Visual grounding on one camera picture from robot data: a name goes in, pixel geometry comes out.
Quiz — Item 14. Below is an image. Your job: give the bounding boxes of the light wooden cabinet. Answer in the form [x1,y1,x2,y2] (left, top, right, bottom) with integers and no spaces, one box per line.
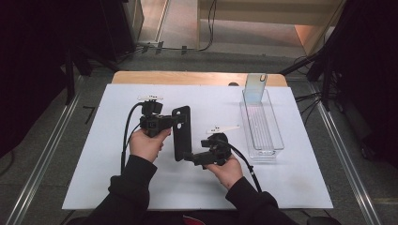
[196,0,346,56]

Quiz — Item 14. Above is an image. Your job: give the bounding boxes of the black phone case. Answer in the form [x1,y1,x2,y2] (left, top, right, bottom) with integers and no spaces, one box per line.
[171,105,192,162]

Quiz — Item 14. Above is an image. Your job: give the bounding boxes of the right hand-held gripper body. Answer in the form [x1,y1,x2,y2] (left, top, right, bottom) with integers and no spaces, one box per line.
[193,125,241,167]

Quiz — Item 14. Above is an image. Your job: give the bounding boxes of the black floor cables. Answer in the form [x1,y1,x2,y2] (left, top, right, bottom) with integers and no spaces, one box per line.
[294,90,327,127]

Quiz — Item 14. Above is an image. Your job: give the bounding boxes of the clear plastic container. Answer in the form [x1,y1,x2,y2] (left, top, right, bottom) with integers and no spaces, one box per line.
[239,88,285,160]

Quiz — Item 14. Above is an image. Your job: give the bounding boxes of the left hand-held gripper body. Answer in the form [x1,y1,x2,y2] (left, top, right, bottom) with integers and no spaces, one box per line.
[137,94,175,139]

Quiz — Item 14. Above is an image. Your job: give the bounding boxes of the black stand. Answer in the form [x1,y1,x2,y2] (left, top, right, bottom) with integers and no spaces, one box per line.
[280,31,345,112]
[64,43,120,106]

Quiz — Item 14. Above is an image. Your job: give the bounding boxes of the black curtain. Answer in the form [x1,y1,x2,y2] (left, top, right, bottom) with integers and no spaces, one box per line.
[0,0,106,158]
[325,0,398,170]

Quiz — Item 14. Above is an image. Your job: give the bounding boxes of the right hand-held gripper cable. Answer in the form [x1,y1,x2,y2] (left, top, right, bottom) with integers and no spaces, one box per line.
[229,144,263,193]

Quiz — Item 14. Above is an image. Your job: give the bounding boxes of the iridescent phone case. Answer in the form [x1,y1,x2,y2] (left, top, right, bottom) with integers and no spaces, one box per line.
[243,73,268,105]

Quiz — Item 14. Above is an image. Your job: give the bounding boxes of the hand-held gripper cable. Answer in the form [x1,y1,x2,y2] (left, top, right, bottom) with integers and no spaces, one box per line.
[229,144,263,193]
[120,101,146,176]

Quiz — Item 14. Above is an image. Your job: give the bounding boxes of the left hand-held gripper cable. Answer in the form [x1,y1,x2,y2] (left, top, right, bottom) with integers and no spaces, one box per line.
[120,101,146,176]

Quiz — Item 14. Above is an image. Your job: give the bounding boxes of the person's right hand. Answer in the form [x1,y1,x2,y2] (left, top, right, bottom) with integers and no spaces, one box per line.
[203,155,244,191]

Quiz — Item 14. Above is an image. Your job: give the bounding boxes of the metal floor rail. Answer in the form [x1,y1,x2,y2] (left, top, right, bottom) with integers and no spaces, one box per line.
[6,90,84,225]
[314,99,383,225]

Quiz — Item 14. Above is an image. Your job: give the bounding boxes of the person's left hand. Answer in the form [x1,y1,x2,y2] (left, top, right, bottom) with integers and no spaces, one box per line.
[129,127,173,164]

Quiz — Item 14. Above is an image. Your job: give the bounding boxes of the dark cabinet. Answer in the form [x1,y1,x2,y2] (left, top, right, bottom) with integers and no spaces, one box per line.
[99,0,145,61]

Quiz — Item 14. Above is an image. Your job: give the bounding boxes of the hanging black cable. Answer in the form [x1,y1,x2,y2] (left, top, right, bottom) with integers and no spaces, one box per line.
[162,0,219,53]

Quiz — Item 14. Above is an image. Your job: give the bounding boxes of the white board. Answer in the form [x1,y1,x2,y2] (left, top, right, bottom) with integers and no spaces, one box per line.
[61,83,334,210]

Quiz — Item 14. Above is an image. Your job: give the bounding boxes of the wooden table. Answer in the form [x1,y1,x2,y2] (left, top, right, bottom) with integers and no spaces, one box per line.
[111,70,288,87]

